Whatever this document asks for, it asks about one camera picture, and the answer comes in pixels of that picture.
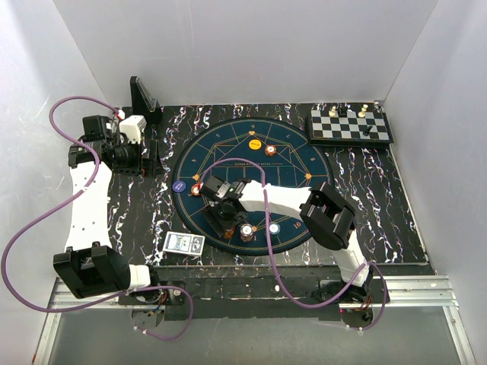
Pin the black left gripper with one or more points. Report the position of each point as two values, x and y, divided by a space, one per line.
138 166

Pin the white chess piece right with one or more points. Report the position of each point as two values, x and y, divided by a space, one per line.
363 111

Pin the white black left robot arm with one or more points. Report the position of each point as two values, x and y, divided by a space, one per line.
89 265

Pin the orange poker chip stack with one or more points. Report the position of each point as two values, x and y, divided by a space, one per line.
228 233

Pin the black card holder stand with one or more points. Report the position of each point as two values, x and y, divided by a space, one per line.
144 104

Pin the blue white poker chip stack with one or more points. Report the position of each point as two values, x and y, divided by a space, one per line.
246 232

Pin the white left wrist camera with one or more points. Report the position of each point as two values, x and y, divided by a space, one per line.
132 129

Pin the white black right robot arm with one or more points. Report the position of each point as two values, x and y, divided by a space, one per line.
328 217

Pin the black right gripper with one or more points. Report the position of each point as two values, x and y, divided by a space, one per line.
212 216

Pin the black white chess board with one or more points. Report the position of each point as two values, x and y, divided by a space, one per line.
348 132

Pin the aluminium rail frame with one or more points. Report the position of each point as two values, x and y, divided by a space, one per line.
246 319

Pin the green poker chip stack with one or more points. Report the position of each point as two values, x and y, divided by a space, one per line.
273 231

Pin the purple small blind button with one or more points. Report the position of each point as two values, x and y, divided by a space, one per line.
178 186

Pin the yellow big blind button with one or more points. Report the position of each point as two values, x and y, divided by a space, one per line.
255 144

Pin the orange chips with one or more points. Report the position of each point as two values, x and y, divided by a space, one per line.
196 189
270 150

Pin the black chess piece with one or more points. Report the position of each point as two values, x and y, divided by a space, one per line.
343 110
368 130

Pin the blue playing card box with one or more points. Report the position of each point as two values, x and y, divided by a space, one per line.
184 243

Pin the round blue poker mat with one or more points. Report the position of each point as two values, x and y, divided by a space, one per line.
223 151

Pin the black chess piece back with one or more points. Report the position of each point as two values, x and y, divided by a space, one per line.
343 110

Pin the black chess piece front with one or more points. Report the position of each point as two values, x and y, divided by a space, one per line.
368 130

